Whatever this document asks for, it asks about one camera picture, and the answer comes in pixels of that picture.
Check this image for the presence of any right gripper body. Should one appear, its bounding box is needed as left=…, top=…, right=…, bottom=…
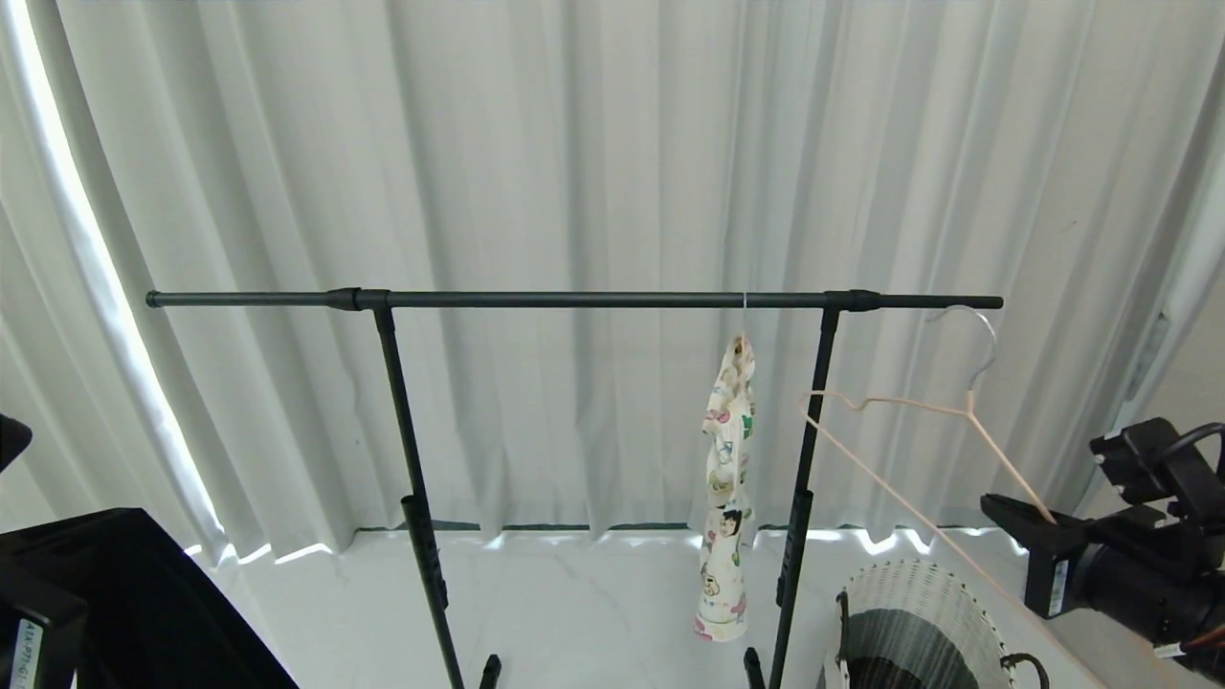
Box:
left=1024, top=522, right=1225, bottom=652

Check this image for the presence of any cream printed garment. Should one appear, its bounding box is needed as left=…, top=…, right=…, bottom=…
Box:
left=694, top=333, right=759, bottom=644

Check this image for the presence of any black garment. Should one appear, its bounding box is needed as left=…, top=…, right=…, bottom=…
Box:
left=0, top=507, right=300, bottom=689

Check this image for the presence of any white laundry basket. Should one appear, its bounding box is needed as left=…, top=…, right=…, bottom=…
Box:
left=818, top=560, right=1052, bottom=689

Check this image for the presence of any black clothes rack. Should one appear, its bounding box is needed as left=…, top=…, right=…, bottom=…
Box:
left=145, top=287, right=1004, bottom=689

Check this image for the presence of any white curtain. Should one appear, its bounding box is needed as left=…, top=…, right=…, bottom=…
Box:
left=0, top=0, right=1225, bottom=566

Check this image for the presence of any black cable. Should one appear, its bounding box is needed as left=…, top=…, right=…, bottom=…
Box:
left=1156, top=421, right=1225, bottom=472

